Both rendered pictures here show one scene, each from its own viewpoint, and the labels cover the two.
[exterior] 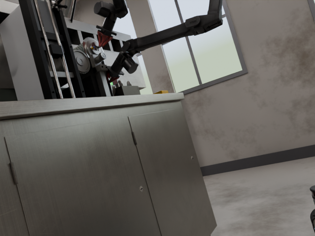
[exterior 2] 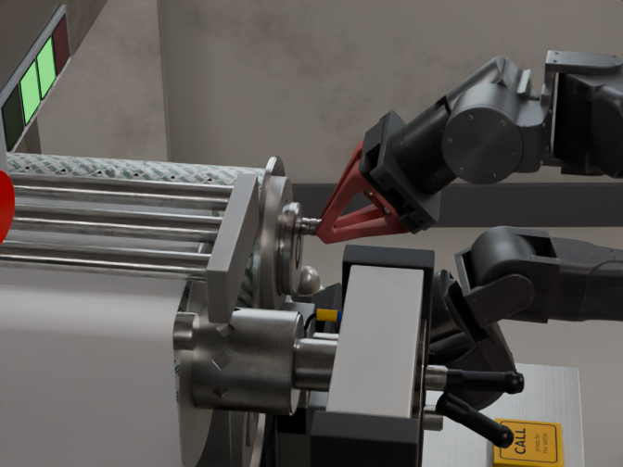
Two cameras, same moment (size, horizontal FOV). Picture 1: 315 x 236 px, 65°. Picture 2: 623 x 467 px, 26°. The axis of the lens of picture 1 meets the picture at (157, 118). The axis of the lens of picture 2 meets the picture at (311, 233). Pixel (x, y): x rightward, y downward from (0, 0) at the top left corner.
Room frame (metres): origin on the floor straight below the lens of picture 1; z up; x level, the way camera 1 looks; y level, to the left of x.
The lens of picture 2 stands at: (0.51, 0.60, 1.86)
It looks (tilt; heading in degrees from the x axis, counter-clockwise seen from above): 33 degrees down; 334
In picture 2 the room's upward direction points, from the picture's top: straight up
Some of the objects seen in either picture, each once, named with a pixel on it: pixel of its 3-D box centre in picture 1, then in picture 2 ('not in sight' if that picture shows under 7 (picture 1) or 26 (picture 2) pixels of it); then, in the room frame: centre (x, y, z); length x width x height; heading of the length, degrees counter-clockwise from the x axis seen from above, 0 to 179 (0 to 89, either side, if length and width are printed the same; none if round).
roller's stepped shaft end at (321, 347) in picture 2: not in sight; (346, 367); (1.08, 0.30, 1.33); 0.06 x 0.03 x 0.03; 57
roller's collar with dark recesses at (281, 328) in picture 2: not in sight; (249, 359); (1.12, 0.35, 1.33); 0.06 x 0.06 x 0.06; 57
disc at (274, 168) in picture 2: (93, 50); (270, 246); (1.34, 0.24, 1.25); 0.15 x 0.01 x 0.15; 147
